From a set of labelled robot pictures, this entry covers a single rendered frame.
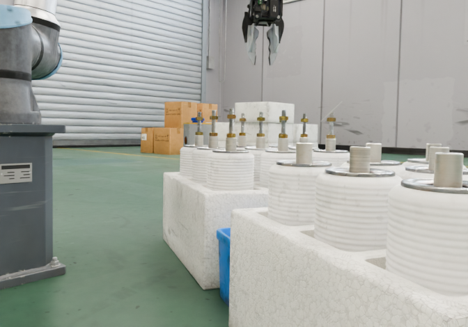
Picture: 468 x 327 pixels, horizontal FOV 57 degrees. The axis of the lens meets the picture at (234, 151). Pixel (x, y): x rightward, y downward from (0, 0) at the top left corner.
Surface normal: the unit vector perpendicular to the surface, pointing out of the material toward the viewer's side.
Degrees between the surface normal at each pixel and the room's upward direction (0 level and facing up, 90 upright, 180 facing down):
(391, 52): 90
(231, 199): 90
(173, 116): 90
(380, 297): 90
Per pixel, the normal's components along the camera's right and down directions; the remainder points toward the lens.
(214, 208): 0.35, 0.06
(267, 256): -0.93, 0.00
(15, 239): 0.73, 0.05
